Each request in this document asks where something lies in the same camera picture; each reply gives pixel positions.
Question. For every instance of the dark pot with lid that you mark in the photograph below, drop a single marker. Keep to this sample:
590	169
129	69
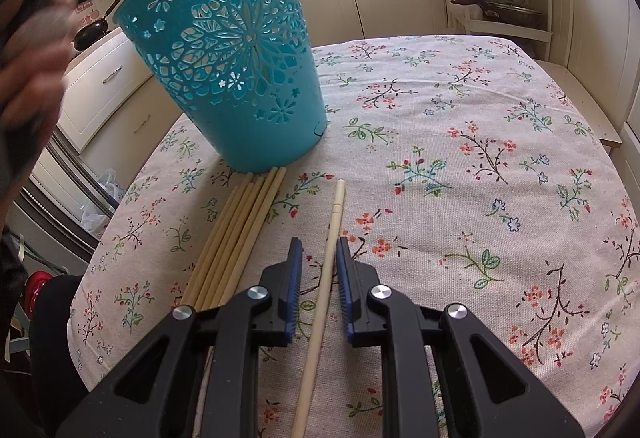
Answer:
505	11

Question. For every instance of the cream cabinet with drawers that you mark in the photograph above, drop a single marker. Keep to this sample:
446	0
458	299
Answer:
110	88

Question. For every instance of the teal perforated plastic basket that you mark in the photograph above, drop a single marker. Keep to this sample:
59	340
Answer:
235	68

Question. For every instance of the dark cloth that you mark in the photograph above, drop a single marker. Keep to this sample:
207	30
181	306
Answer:
55	348

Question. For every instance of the cream bench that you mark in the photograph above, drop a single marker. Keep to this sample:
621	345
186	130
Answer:
580	103

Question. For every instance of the person's left forearm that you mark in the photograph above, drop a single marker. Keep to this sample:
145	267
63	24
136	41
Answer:
20	153

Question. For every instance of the bundle of wooden chopsticks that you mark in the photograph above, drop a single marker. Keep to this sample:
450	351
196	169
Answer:
242	238

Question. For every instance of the person's left hand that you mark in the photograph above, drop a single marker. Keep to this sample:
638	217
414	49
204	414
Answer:
35	68

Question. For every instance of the cream tall cabinet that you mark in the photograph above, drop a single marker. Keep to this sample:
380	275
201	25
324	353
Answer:
595	18

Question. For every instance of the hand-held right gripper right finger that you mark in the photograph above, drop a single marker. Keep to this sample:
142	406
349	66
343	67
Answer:
344	288

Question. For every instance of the red object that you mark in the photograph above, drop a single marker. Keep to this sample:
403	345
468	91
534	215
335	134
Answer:
36	290

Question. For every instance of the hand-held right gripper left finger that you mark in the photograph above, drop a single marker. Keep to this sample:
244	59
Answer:
295	288

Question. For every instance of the floral tablecloth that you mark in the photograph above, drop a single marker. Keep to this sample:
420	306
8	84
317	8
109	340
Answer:
450	168

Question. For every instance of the clear plastic bag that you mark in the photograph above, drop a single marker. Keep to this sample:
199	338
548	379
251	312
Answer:
102	203

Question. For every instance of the hanging black frying pan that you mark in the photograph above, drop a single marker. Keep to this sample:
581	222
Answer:
92	34

